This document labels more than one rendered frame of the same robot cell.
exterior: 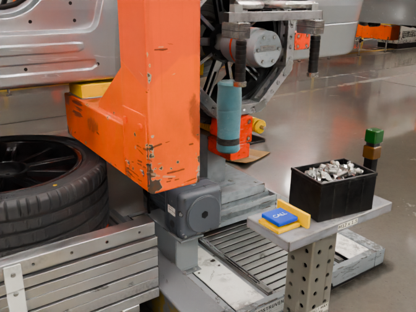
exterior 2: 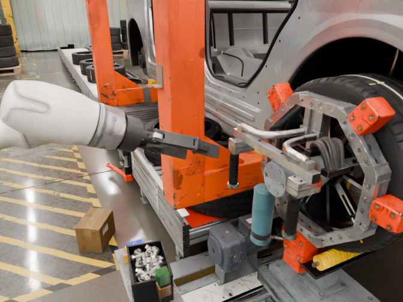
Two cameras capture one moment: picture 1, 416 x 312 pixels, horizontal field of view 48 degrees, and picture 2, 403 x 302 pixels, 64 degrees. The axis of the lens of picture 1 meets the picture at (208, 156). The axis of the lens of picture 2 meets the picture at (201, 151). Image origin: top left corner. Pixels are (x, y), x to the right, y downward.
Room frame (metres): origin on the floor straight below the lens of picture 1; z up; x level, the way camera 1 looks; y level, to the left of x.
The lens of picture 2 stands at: (1.57, -1.22, 1.39)
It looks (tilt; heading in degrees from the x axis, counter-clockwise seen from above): 24 degrees down; 99
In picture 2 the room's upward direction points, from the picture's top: straight up
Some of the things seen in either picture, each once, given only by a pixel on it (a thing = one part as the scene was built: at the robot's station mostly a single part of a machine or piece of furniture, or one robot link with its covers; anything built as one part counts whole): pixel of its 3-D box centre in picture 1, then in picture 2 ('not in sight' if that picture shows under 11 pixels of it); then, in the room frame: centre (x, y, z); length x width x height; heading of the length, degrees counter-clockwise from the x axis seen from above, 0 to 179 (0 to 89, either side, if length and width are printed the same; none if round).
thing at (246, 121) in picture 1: (228, 134); (307, 245); (1.84, -0.09, 0.48); 0.16 x 0.12 x 0.17; 35
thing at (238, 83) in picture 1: (240, 62); (233, 169); (1.52, -0.10, 0.83); 0.04 x 0.04 x 0.16
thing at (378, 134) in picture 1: (374, 135); (162, 275); (1.33, -0.50, 0.64); 0.04 x 0.04 x 0.04; 35
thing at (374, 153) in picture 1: (371, 151); (163, 287); (1.33, -0.50, 0.59); 0.04 x 0.04 x 0.04; 35
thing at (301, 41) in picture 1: (296, 40); (391, 213); (1.99, -0.36, 0.85); 0.09 x 0.08 x 0.07; 125
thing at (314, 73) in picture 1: (314, 55); (292, 215); (1.71, -0.38, 0.83); 0.04 x 0.04 x 0.16
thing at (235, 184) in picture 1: (210, 161); (324, 265); (1.95, -0.01, 0.32); 0.40 x 0.30 x 0.28; 125
